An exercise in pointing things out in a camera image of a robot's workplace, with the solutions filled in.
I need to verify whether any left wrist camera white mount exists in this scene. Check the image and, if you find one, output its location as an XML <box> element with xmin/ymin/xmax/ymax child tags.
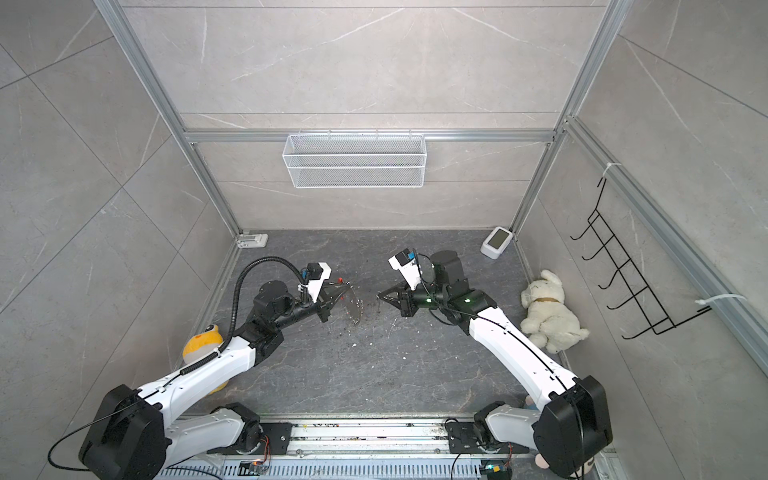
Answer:
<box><xmin>299</xmin><ymin>262</ymin><xmax>331</xmax><ymax>305</ymax></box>

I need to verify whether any black wire hook rack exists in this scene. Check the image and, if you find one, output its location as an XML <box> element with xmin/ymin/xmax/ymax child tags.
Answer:
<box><xmin>569</xmin><ymin>178</ymin><xmax>712</xmax><ymax>341</ymax></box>

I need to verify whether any yellow plush duck toy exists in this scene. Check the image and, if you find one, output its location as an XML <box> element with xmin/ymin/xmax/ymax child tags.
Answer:
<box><xmin>182</xmin><ymin>324</ymin><xmax>224</xmax><ymax>372</ymax></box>

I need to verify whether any white wall socket box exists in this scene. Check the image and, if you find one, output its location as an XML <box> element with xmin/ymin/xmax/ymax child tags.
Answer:
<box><xmin>236</xmin><ymin>233</ymin><xmax>269</xmax><ymax>249</ymax></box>

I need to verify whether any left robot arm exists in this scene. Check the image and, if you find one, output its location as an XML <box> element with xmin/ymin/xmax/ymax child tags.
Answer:
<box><xmin>76</xmin><ymin>256</ymin><xmax>351</xmax><ymax>479</ymax></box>

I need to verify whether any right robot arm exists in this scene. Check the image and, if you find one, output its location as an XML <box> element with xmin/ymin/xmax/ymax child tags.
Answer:
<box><xmin>378</xmin><ymin>249</ymin><xmax>613</xmax><ymax>479</ymax></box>

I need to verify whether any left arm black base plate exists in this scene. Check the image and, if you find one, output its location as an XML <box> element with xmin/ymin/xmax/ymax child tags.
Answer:
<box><xmin>221</xmin><ymin>422</ymin><xmax>294</xmax><ymax>457</ymax></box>

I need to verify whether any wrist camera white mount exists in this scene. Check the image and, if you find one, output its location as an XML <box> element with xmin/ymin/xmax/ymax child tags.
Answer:
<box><xmin>299</xmin><ymin>262</ymin><xmax>331</xmax><ymax>305</ymax></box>
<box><xmin>389</xmin><ymin>248</ymin><xmax>422</xmax><ymax>291</ymax></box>

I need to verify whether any white wire mesh basket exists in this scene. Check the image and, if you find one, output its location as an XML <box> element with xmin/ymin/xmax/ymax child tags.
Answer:
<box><xmin>282</xmin><ymin>133</ymin><xmax>428</xmax><ymax>189</ymax></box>

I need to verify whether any beige plush doll striped shirt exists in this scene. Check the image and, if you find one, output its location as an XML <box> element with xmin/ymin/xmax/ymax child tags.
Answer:
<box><xmin>525</xmin><ymin>395</ymin><xmax>595</xmax><ymax>479</ymax></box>

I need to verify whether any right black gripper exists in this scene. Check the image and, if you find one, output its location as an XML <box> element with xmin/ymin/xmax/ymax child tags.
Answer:
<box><xmin>380</xmin><ymin>277</ymin><xmax>451</xmax><ymax>318</ymax></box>

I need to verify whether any white digital timer device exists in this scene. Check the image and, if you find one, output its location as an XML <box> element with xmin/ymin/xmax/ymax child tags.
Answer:
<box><xmin>480</xmin><ymin>226</ymin><xmax>514</xmax><ymax>260</ymax></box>

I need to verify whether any white plush dog toy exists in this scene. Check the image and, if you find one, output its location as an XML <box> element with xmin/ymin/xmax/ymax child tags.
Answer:
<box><xmin>520</xmin><ymin>269</ymin><xmax>590</xmax><ymax>355</ymax></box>

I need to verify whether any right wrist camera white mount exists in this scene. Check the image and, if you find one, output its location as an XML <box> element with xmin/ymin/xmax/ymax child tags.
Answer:
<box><xmin>389</xmin><ymin>248</ymin><xmax>422</xmax><ymax>291</ymax></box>

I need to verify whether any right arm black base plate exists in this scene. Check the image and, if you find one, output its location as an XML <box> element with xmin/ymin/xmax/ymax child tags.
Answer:
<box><xmin>443</xmin><ymin>418</ymin><xmax>530</xmax><ymax>455</ymax></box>

